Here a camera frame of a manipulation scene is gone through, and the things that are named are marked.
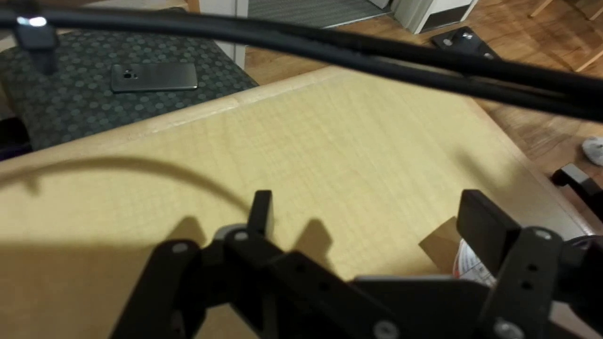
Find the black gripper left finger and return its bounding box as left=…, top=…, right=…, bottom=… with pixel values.
left=112, top=189, right=404, bottom=339

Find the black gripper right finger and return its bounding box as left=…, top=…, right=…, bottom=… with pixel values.
left=455, top=189, right=603, bottom=339

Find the black floor plate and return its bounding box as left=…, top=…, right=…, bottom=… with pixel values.
left=428, top=25, right=500, bottom=63

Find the dark smartphone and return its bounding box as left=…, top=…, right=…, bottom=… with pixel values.
left=110, top=61, right=200, bottom=97

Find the dark patterned seat cushion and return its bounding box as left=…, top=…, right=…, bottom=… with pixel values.
left=0, top=27, right=261, bottom=153

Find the white furniture base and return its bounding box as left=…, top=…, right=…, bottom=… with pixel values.
left=387, top=0, right=481, bottom=38

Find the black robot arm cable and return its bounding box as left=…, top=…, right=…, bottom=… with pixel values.
left=0, top=6, right=603, bottom=125

